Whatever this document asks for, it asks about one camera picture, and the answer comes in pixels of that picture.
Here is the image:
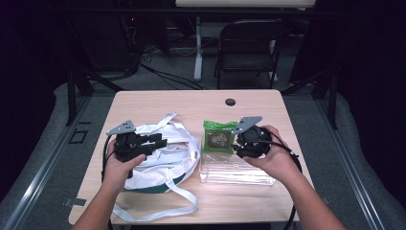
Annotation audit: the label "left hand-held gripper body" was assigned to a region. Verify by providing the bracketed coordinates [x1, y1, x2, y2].
[105, 119, 153, 163]

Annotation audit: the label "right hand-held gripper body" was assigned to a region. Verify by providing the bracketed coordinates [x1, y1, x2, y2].
[231, 115, 273, 159]

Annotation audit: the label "white cloth tote bag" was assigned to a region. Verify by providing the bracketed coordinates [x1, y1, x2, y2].
[112, 111, 202, 223]

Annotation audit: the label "green snack packet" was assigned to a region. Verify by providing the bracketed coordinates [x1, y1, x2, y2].
[202, 120, 239, 154]

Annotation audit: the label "clear plastic tray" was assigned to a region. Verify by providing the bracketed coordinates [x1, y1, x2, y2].
[198, 135, 276, 187]

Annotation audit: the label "person's left hand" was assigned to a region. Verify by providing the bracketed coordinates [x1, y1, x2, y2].
[101, 140, 147, 193]

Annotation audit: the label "person's right hand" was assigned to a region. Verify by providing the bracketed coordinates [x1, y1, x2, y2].
[242, 125, 303, 186]

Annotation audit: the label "grey tape piece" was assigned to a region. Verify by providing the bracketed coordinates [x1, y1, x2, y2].
[62, 197, 87, 208]

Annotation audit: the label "black folding chair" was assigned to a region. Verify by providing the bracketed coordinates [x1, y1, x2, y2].
[214, 19, 291, 91]

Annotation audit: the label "dark equipment with red light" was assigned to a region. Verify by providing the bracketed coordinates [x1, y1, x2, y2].
[119, 13, 143, 76]

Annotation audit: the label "white metal table leg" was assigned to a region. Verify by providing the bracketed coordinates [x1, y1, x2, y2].
[192, 15, 205, 82]

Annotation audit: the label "white table top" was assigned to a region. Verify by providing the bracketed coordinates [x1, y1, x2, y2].
[174, 0, 317, 10]

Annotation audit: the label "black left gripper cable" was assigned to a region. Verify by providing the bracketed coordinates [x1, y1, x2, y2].
[101, 135, 117, 184]

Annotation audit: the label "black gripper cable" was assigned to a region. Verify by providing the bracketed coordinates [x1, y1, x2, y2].
[252, 139, 304, 230]
[101, 135, 117, 184]

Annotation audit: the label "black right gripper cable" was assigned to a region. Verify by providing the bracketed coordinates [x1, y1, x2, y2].
[252, 139, 304, 230]

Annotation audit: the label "black floor cables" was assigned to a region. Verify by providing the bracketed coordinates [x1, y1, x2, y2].
[139, 44, 209, 91]

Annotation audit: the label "black metal frame stand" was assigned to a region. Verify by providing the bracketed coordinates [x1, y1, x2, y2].
[65, 61, 126, 127]
[281, 67, 340, 130]

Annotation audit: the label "aluminium floor rail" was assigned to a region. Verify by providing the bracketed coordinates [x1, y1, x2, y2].
[314, 95, 388, 230]
[2, 95, 92, 230]

